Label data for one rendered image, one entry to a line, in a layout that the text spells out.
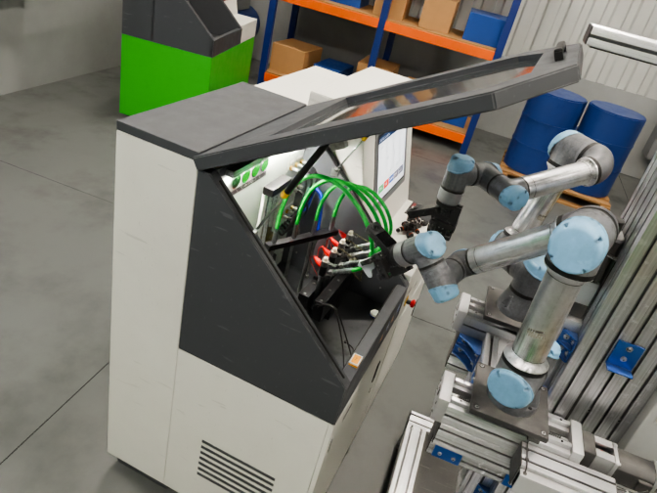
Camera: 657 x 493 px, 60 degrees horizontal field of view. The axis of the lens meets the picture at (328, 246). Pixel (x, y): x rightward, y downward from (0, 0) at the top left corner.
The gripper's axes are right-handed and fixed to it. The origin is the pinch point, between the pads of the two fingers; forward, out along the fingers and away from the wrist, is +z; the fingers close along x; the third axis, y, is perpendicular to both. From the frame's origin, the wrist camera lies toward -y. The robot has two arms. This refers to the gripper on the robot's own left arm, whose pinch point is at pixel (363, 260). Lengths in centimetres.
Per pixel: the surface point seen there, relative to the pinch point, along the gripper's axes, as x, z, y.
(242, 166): -24.4, -0.3, -40.7
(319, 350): -27.3, -0.2, 17.4
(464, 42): 426, 273, -145
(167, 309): -53, 37, -12
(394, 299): 22.3, 25.7, 20.3
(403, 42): 480, 409, -211
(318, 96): 26, 20, -60
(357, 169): 30.6, 23.5, -30.1
